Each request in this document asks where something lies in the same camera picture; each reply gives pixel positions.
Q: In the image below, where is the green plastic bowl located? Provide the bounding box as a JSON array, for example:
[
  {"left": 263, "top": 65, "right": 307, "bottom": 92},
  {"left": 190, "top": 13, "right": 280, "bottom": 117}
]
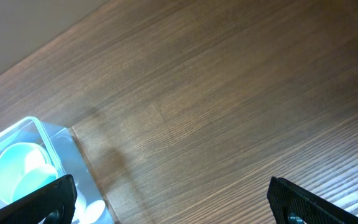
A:
[{"left": 0, "top": 142, "right": 51, "bottom": 204}]

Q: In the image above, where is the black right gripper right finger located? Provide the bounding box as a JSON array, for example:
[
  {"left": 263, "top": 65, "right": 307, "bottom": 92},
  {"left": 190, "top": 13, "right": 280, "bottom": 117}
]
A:
[{"left": 267, "top": 177, "right": 358, "bottom": 224}]

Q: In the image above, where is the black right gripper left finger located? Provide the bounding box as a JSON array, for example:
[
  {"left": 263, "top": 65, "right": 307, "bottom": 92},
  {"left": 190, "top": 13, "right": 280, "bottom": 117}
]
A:
[{"left": 0, "top": 174, "right": 77, "bottom": 224}]

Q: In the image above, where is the green plastic cup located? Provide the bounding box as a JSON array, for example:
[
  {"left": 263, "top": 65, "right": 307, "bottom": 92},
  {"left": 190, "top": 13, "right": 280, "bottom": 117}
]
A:
[{"left": 11, "top": 164, "right": 58, "bottom": 202}]

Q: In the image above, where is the clear plastic container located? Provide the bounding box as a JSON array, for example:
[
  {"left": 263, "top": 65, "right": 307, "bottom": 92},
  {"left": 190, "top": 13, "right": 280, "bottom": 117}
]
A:
[{"left": 0, "top": 116, "right": 114, "bottom": 224}]

